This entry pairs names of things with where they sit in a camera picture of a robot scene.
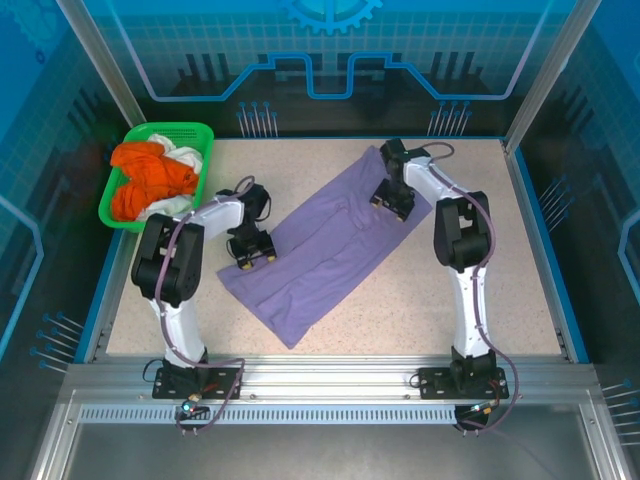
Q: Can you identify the green plastic basket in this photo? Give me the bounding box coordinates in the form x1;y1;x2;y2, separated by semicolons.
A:
97;121;216;235

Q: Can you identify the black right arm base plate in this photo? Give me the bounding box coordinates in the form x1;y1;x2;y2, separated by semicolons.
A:
417;367;510;400

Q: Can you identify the aluminium mounting rail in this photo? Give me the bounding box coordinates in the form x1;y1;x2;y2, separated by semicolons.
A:
64;355;601;402

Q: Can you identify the small adapter with blue LED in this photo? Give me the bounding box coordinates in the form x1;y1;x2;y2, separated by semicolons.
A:
174;397;211;419

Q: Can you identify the aluminium frame post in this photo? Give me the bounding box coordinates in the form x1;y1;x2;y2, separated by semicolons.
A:
502;0;589;151
54;0;144;139

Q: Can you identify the orange t-shirt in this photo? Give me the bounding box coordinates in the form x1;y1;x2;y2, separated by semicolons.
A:
109;141;201;222

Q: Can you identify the slotted grey cable duct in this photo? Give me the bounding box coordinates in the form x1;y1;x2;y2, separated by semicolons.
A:
77;405;459;425

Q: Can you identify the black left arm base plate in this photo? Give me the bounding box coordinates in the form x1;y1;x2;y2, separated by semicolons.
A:
152;366;244;400

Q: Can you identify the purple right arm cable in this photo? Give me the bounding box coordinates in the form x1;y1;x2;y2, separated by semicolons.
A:
417;141;521;436

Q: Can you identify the purple t-shirt with white print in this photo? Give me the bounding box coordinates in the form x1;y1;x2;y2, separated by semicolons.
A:
215;145;435;350

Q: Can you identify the small adapter with orange wires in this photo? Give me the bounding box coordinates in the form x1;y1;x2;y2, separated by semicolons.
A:
457;399;504;421

